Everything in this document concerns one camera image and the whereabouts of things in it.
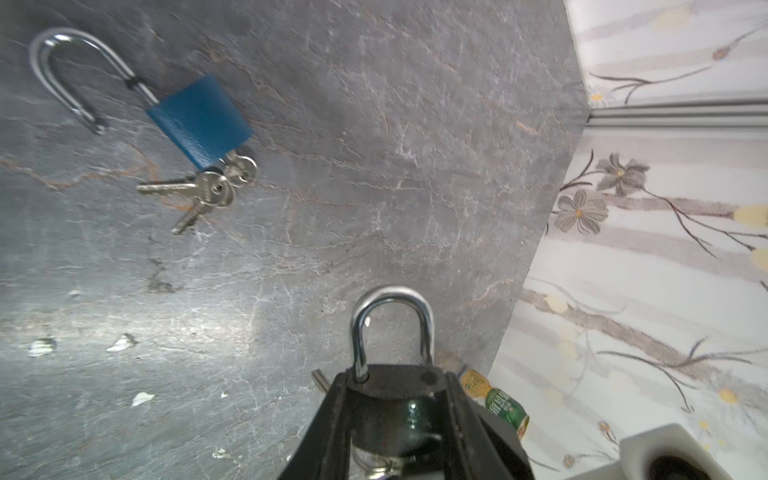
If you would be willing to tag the round tin can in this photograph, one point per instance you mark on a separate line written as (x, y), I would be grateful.
(495, 400)

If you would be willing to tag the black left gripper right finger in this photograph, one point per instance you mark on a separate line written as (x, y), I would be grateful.
(474, 450)

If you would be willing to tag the silver key bunch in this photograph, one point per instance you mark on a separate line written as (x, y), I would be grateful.
(213, 187)

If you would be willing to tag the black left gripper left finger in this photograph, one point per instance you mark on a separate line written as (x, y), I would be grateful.
(324, 452)

